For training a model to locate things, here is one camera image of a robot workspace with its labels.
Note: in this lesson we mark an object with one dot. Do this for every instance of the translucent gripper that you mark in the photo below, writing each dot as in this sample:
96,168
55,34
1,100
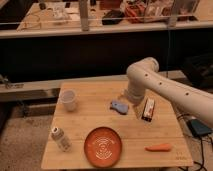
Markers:
138,109

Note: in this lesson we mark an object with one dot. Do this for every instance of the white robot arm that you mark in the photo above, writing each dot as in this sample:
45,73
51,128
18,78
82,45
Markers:
144,75

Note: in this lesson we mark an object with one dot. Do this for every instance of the black rectangular box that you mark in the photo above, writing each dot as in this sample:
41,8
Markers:
148,110

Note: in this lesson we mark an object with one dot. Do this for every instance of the blue toy fish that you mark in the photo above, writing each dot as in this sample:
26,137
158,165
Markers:
119,107

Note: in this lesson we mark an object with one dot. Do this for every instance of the orange carrot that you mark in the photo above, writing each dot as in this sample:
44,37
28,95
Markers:
159,148

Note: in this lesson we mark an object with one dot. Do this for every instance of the orange round plate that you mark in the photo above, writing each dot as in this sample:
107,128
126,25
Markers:
103,147

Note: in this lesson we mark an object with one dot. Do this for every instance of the black power adapter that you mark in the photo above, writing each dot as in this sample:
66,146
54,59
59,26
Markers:
198,129

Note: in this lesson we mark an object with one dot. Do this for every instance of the white plastic cup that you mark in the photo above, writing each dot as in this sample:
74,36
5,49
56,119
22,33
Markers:
68,99

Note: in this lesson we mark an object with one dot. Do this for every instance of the white spice bottle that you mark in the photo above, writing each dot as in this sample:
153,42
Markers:
58,135

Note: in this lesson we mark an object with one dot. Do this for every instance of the orange tool on bench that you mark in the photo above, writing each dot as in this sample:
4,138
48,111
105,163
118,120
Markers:
135,13

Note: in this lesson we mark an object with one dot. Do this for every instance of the black bag on bench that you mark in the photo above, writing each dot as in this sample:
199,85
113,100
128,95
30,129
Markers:
112,17

